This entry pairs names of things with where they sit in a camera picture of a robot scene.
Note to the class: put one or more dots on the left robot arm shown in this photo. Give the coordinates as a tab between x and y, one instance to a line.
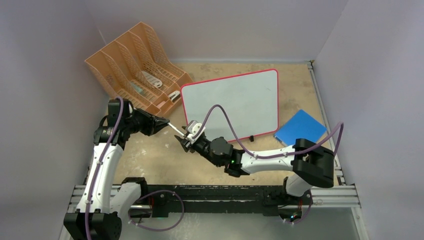
98	215

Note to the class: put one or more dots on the teal item in tray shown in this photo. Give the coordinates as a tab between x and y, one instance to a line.
138	89

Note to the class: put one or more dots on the peach plastic file organizer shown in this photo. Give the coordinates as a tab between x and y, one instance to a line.
121	62

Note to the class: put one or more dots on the blue notebook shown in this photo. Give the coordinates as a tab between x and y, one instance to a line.
300	126

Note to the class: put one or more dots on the white stapler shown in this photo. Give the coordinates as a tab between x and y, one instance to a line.
174	96

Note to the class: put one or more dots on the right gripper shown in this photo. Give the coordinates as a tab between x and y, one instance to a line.
183	142

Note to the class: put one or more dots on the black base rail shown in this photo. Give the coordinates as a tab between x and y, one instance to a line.
267	200

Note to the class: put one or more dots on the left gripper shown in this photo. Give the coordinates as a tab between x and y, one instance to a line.
153	124

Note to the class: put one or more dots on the pink eraser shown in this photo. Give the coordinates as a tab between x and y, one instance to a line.
161	104

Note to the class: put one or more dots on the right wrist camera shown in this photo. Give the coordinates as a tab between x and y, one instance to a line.
193	128

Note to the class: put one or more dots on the pink-framed whiteboard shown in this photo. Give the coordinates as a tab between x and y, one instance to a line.
247	103

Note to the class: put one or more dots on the black and white marker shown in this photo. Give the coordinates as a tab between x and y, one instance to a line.
176	129

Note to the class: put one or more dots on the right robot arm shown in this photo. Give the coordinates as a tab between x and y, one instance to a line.
312	164

